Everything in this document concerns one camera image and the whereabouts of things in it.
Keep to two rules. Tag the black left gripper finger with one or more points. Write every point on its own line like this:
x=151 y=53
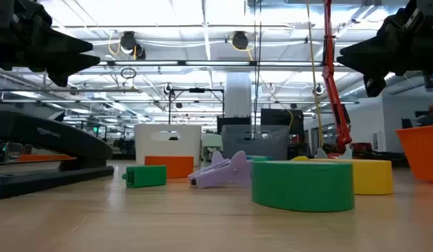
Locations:
x=65 y=42
x=74 y=64

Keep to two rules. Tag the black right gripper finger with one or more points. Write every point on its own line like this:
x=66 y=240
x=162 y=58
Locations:
x=375 y=70
x=384 y=40

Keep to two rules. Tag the yellow tape roll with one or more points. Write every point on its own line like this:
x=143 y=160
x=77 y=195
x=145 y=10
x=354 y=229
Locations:
x=373 y=176

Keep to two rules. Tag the yellow mini stapler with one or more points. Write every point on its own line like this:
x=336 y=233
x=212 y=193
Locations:
x=300 y=158

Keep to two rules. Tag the green mini stapler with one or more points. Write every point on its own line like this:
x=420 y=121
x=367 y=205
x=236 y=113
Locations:
x=146 y=176

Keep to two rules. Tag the orange tape roll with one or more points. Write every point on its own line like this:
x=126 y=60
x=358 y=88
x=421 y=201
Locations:
x=174 y=167

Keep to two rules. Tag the light blue staple remover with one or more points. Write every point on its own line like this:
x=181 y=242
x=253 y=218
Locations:
x=321 y=154

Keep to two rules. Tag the green tape roll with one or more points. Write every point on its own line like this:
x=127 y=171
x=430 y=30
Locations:
x=301 y=185

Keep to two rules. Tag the purple staple remover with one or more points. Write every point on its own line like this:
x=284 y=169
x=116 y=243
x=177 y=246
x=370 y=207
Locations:
x=225 y=173

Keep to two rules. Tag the black ceiling spotlight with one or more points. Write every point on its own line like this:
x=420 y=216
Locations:
x=128 y=41
x=240 y=40

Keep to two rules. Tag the orange plastic basket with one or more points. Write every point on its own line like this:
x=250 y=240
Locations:
x=420 y=154

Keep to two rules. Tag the black monitor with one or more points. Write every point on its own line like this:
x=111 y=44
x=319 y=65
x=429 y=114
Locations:
x=282 y=117

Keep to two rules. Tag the grey translucent bin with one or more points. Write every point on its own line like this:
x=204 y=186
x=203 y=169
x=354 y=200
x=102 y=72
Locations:
x=272 y=147

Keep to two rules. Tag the white building column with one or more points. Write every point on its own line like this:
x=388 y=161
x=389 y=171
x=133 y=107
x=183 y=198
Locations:
x=238 y=94

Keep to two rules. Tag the white plastic bin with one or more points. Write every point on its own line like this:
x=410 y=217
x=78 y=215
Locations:
x=188 y=147

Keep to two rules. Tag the black equipment case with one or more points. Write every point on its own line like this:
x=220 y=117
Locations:
x=233 y=122

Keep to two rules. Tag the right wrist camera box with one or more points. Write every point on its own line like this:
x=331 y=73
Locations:
x=417 y=15

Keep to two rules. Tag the small black ceiling camera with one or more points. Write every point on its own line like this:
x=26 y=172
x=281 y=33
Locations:
x=167 y=89
x=318 y=89

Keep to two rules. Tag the black frame stand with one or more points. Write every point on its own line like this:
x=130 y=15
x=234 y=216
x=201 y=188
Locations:
x=197 y=90

